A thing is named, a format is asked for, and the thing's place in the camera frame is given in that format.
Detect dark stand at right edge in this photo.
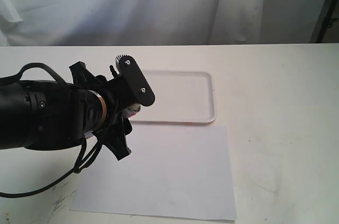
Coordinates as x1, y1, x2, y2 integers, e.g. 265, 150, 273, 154
309, 0, 338, 43

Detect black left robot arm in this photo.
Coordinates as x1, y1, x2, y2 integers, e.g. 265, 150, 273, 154
1, 62, 142, 159

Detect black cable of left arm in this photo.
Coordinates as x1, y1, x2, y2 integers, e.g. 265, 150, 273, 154
0, 62, 125, 199

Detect white cloth backdrop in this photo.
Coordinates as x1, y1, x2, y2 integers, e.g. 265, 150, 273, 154
1, 0, 325, 46

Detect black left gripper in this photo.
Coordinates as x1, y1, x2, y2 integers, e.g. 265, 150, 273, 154
69, 61, 137, 160

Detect white paper sheet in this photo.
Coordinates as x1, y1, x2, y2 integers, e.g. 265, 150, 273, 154
70, 124, 237, 220

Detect white spray can coloured dots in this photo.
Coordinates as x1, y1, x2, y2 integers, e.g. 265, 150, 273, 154
123, 103, 141, 118

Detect white rectangular plastic tray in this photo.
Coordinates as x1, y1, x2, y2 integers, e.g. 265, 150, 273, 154
131, 70, 217, 124

